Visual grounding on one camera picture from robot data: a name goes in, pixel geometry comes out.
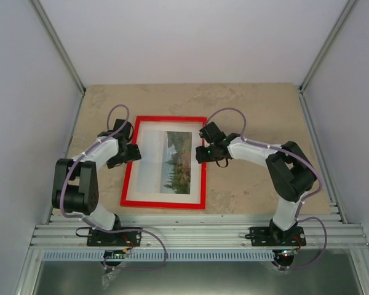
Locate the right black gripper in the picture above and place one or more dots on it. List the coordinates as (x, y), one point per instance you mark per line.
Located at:
(202, 157)

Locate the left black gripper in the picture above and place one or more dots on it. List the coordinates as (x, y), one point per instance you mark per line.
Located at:
(134, 155)

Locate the landscape photo with white mat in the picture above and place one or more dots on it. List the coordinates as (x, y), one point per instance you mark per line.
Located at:
(167, 163)

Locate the red wooden picture frame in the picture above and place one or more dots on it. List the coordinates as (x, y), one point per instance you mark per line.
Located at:
(164, 163)

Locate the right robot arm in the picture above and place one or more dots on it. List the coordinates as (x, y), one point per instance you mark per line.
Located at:
(291, 173)

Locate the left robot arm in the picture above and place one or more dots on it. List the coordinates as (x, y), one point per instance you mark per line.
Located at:
(75, 188)

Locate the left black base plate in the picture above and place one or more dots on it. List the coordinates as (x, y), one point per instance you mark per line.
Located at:
(127, 239)

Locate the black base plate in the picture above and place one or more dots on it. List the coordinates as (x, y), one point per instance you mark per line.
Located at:
(127, 239)
(266, 236)

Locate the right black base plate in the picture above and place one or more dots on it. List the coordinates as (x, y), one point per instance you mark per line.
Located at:
(266, 236)

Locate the grey slotted cable duct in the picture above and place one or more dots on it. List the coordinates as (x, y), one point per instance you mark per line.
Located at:
(159, 255)

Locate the left aluminium corner post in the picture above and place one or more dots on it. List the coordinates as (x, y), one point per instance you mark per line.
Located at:
(59, 47)

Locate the aluminium corner post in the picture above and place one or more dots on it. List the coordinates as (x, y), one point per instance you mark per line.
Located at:
(337, 28)
(59, 47)

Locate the aluminium rail base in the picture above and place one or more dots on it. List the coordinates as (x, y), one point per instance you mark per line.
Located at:
(197, 232)

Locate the right aluminium corner post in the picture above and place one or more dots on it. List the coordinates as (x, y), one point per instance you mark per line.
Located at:
(337, 28)

